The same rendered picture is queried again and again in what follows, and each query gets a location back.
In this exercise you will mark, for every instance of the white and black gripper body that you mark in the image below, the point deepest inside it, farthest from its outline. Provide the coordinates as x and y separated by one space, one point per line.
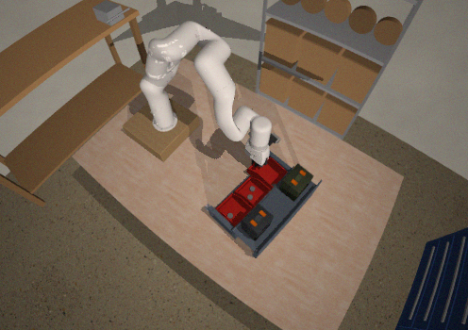
257 156

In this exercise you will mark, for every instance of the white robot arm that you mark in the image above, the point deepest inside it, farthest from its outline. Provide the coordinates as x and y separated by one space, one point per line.
209 63

